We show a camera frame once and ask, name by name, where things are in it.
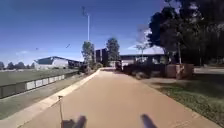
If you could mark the dark building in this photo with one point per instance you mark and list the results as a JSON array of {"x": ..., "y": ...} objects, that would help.
[{"x": 101, "y": 56}]

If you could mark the leafy tree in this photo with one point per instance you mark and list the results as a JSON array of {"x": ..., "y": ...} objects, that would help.
[
  {"x": 87, "y": 51},
  {"x": 113, "y": 48}
]

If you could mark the low flat-roofed building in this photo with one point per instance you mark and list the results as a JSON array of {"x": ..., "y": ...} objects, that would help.
[{"x": 133, "y": 58}]

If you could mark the low bushes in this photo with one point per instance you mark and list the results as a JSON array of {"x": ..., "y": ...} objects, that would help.
[{"x": 85, "y": 69}]

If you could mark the dark hedge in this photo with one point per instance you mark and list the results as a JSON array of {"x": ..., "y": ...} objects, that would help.
[{"x": 146, "y": 70}]

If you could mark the red-brown paved path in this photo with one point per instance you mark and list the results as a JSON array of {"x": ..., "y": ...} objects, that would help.
[{"x": 113, "y": 100}]

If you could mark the tall light pole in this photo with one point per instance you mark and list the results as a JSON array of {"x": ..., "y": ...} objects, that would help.
[{"x": 88, "y": 26}]

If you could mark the white building with blue roof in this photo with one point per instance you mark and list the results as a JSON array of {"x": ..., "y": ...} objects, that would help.
[{"x": 55, "y": 62}]

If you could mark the robot's own part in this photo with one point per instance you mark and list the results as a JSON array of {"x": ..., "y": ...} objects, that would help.
[
  {"x": 80, "y": 122},
  {"x": 147, "y": 122}
]

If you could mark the low fence with white panels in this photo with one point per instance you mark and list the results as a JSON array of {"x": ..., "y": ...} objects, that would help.
[{"x": 30, "y": 85}]

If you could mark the group of large dark trees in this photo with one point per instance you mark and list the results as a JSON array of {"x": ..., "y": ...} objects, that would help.
[{"x": 193, "y": 33}]

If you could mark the pale concrete kerb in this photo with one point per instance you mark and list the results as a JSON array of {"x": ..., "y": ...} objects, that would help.
[{"x": 36, "y": 108}]

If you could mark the grass field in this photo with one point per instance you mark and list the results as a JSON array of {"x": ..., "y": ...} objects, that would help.
[{"x": 20, "y": 76}]

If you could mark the grass verge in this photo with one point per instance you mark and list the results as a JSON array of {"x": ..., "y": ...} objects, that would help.
[{"x": 200, "y": 96}]

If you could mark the distant row of trees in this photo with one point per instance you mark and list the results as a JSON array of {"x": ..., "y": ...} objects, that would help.
[{"x": 18, "y": 65}]

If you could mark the grey asphalt strip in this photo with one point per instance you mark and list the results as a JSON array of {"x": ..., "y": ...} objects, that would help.
[{"x": 20, "y": 100}]

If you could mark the brick wall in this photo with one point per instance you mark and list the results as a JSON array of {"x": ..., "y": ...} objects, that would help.
[{"x": 173, "y": 70}]

